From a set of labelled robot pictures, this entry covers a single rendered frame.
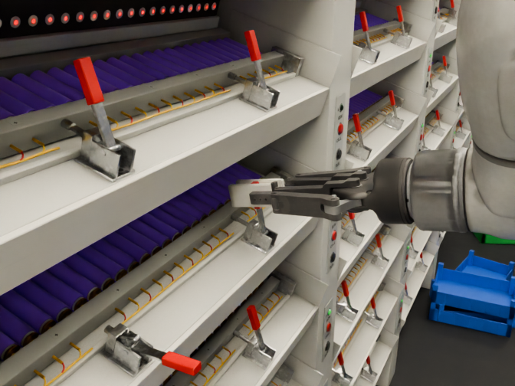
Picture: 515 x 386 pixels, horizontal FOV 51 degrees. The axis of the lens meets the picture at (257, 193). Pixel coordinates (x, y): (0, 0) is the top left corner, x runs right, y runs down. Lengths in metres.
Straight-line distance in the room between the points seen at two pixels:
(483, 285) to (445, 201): 1.87
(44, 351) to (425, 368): 1.69
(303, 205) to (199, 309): 0.16
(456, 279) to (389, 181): 1.86
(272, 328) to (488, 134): 0.51
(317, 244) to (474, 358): 1.34
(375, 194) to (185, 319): 0.25
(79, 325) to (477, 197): 0.40
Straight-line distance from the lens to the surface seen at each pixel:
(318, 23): 0.81
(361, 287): 1.37
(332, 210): 0.59
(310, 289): 0.95
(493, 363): 2.17
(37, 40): 0.59
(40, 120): 0.46
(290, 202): 0.62
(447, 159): 0.58
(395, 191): 0.59
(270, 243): 0.71
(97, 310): 0.55
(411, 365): 2.06
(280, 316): 0.91
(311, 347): 1.02
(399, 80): 1.51
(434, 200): 0.57
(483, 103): 0.48
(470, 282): 2.43
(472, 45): 0.46
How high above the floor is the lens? 1.27
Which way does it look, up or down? 22 degrees down
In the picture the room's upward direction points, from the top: straight up
